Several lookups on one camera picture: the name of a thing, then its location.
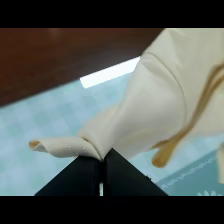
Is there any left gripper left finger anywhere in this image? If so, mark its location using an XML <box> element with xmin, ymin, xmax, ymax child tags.
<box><xmin>34</xmin><ymin>155</ymin><xmax>103</xmax><ymax>197</ymax></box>

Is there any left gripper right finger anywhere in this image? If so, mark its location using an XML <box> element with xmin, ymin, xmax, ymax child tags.
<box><xmin>102</xmin><ymin>148</ymin><xmax>169</xmax><ymax>197</ymax></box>

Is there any cream shirt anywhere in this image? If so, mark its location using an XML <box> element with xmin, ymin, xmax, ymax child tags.
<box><xmin>28</xmin><ymin>28</ymin><xmax>224</xmax><ymax>185</ymax></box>

